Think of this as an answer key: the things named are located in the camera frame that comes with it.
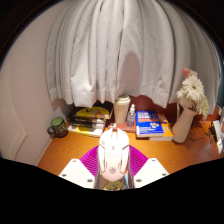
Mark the black book with yellow cover picture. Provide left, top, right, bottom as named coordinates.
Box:
left=70, top=101, right=115, bottom=122

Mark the clear pump bottle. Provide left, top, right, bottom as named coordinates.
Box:
left=126, top=103, right=137, bottom=128

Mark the black cable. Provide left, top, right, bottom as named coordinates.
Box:
left=187, top=121, right=214, bottom=143

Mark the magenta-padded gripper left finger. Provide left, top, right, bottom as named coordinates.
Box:
left=58, top=145, right=101, bottom=190

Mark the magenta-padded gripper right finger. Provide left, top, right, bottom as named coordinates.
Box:
left=128, top=144, right=170, bottom=189

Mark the dark mug with green rim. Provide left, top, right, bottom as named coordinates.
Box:
left=46, top=116, right=70, bottom=139

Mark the white desktop device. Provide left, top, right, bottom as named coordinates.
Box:
left=210, top=119, right=224, bottom=155

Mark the white ceramic vase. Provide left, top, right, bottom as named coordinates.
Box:
left=171, top=106, right=199, bottom=145

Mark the cream tumbler with lid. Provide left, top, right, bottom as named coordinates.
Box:
left=113, top=93, right=132, bottom=125

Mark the white flower bouquet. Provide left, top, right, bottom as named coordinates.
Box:
left=175, top=67, right=211, bottom=120

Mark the pink computer mouse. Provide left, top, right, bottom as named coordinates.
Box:
left=97, top=127, right=131, bottom=182

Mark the white curtain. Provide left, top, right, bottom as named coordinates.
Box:
left=44, top=0, right=223, bottom=110

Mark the flat red-brown box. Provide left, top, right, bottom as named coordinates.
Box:
left=107, top=122, right=138, bottom=133

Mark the blue book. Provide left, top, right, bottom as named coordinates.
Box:
left=134, top=109, right=165, bottom=139

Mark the yellow and white book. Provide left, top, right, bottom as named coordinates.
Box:
left=67, top=123, right=105, bottom=138

